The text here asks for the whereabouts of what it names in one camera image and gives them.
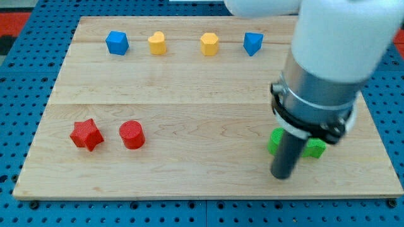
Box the green cylinder block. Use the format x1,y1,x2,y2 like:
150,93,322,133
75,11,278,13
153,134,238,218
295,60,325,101
267,127,284,155

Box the yellow hexagon block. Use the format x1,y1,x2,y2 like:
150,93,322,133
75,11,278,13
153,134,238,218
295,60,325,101
200,33,218,56

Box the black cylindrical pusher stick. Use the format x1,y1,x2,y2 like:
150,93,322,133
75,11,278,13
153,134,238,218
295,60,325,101
271,131,309,180

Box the green star block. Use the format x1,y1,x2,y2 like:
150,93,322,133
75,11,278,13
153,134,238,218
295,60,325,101
302,138,326,158

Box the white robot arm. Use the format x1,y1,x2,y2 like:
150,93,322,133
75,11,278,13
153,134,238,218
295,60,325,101
225,0,403,144

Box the blue triangle block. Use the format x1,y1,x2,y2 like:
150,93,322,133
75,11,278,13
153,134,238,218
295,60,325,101
243,32,264,56

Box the blue cube block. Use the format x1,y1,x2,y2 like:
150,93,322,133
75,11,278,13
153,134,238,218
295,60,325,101
105,31,129,55

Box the yellow heart block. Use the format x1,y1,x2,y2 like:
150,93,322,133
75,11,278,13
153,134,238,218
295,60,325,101
148,31,167,55

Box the red cylinder block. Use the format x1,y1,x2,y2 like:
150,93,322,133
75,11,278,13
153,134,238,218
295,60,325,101
119,120,146,149

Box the wooden board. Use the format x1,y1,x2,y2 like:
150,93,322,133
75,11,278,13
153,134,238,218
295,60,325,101
13,16,403,201

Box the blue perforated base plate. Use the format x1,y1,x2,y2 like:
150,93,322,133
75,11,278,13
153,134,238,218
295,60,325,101
1,0,403,226

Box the red star block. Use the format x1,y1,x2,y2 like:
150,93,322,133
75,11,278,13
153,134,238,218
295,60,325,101
69,119,104,152

